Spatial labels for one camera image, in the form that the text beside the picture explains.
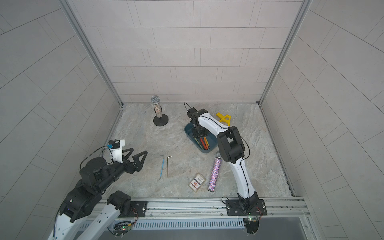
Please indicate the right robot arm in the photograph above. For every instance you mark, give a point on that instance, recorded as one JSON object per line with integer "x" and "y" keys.
{"x": 231, "y": 149}

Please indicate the bare steel hex key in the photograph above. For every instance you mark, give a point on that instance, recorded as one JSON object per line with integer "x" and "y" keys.
{"x": 167, "y": 166}

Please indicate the small card packet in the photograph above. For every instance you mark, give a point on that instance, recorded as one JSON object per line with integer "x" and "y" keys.
{"x": 197, "y": 181}

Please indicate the blue hex key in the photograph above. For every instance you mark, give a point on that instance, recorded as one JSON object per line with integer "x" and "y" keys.
{"x": 162, "y": 167}

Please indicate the orange hex key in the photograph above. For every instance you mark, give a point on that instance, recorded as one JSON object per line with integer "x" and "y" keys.
{"x": 205, "y": 142}

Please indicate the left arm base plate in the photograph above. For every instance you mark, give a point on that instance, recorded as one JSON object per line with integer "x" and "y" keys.
{"x": 138, "y": 209}

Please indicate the teal storage box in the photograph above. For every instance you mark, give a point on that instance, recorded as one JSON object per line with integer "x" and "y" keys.
{"x": 210, "y": 137}

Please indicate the right controller board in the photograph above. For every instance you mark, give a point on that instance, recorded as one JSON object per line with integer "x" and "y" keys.
{"x": 251, "y": 225}

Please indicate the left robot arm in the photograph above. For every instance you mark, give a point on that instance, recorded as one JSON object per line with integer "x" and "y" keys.
{"x": 97, "y": 175}

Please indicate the left controller board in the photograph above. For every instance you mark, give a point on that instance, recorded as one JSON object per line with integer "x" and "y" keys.
{"x": 121, "y": 228}

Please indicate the controller board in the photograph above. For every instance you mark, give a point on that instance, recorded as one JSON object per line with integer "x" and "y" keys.
{"x": 121, "y": 228}
{"x": 251, "y": 225}

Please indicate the yellow plastic triangle stand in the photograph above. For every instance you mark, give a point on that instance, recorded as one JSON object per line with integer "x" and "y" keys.
{"x": 225, "y": 120}

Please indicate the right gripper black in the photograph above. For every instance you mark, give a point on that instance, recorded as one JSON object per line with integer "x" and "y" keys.
{"x": 199, "y": 130}

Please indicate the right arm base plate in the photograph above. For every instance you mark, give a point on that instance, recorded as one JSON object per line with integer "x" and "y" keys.
{"x": 239, "y": 208}

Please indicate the microphone on black stand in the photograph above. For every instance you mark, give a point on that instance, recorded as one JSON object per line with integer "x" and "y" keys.
{"x": 160, "y": 119}

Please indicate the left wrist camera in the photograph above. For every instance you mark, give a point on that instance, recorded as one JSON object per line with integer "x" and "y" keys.
{"x": 115, "y": 148}

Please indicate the purple glitter microphone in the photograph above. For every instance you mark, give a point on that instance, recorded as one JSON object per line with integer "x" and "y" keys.
{"x": 214, "y": 174}

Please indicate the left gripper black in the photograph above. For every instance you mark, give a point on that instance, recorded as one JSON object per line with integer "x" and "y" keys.
{"x": 137, "y": 166}

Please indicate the aluminium front rail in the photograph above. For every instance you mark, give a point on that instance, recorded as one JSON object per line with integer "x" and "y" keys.
{"x": 215, "y": 208}

